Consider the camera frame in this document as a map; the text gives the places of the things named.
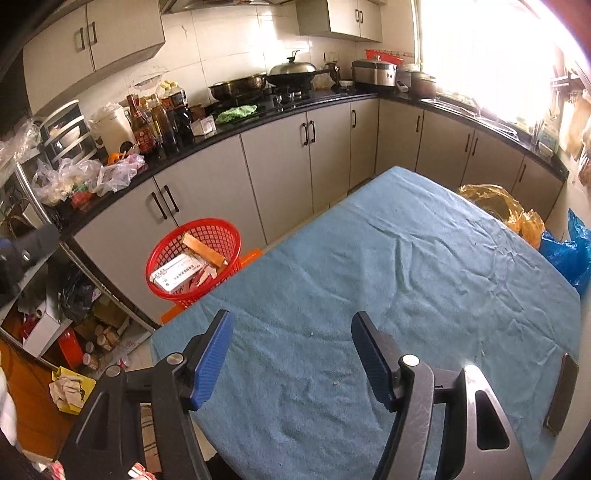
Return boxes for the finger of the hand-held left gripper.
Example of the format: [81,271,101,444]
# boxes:
[0,226,61,308]

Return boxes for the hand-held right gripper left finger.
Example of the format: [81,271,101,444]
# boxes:
[55,309,235,480]

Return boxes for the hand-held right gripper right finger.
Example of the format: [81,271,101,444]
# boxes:
[351,311,532,480]

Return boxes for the red white carton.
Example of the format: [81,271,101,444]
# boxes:
[150,253,209,292]

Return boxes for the long orange box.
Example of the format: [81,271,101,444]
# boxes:
[182,233,230,269]

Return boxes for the red plastic basket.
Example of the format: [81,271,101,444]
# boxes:
[145,218,243,308]

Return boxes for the pile of clear plastic bags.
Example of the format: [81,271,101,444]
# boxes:
[34,152,146,207]

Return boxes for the blue tablecloth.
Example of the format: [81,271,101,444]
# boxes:
[150,165,583,480]

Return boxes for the metal dish rack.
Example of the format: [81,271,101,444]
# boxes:
[39,99,99,163]

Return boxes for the red white packet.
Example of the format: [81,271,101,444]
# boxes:
[48,461,154,480]

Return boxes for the white rice cooker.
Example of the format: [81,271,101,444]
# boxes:
[87,103,135,156]

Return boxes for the yellow box of rags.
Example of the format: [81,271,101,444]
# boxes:
[49,366,96,414]

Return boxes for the row of sauce bottles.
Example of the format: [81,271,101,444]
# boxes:
[126,89,193,154]

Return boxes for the black smartphone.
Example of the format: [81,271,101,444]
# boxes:
[543,353,580,437]

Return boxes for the grey kitchen base cabinets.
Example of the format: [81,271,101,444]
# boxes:
[69,90,570,326]

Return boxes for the yellow plastic bag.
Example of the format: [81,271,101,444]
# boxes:
[457,183,546,250]

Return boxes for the blue plastic bag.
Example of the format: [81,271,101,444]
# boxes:
[539,208,591,297]

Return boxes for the green cloth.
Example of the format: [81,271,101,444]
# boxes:
[215,104,259,125]

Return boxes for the steel frying pan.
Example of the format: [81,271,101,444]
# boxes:
[207,73,269,103]

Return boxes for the dark cooking pot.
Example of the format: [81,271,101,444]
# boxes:
[409,69,437,99]

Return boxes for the black wok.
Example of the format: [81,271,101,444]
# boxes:
[266,50,341,89]

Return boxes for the steel electric cooker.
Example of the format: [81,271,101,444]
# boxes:
[351,55,399,89]

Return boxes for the range hood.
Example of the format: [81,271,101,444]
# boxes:
[161,0,288,13]

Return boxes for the hanging plastic bags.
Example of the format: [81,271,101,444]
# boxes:
[547,69,591,185]

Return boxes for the large grey wall cabinet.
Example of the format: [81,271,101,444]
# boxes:
[23,0,166,116]

